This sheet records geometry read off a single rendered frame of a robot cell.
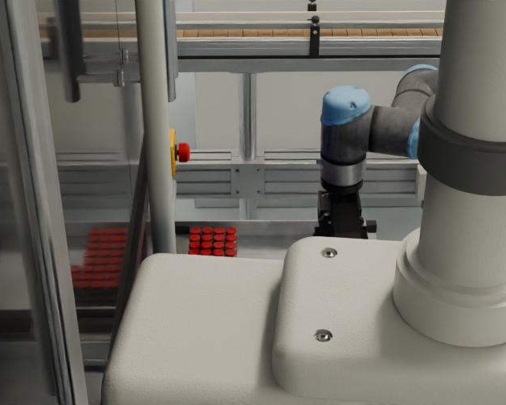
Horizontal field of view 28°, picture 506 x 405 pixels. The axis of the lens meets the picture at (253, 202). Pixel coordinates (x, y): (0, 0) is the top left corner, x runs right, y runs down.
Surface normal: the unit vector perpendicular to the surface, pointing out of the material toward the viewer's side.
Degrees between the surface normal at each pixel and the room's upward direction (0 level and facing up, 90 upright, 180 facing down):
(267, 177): 90
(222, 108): 90
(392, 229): 0
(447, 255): 90
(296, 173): 90
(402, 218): 0
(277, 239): 0
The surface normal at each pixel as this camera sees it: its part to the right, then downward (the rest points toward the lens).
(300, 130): 0.00, 0.57
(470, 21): -0.73, 0.39
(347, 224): -0.04, -0.40
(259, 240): 0.00, -0.82
